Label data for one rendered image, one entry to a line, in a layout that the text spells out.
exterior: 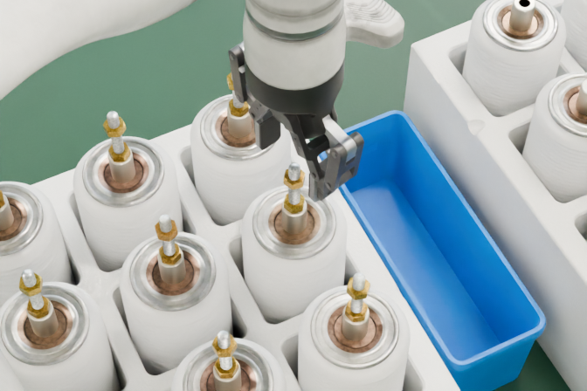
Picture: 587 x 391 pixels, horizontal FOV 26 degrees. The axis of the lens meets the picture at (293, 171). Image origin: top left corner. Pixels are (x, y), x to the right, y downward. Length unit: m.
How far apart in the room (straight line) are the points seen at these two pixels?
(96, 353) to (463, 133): 0.46
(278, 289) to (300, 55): 0.32
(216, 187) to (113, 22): 0.55
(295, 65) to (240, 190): 0.33
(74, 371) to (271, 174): 0.27
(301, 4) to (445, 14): 0.79
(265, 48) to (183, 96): 0.66
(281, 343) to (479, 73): 0.35
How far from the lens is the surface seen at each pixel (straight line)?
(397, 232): 1.43
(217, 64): 1.58
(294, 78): 0.91
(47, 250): 1.17
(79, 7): 0.67
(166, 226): 1.05
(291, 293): 1.16
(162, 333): 1.12
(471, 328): 1.38
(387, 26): 0.94
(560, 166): 1.26
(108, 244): 1.21
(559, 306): 1.30
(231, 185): 1.20
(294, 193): 1.09
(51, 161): 1.51
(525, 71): 1.29
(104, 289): 1.20
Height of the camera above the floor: 1.22
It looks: 56 degrees down
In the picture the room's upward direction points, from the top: straight up
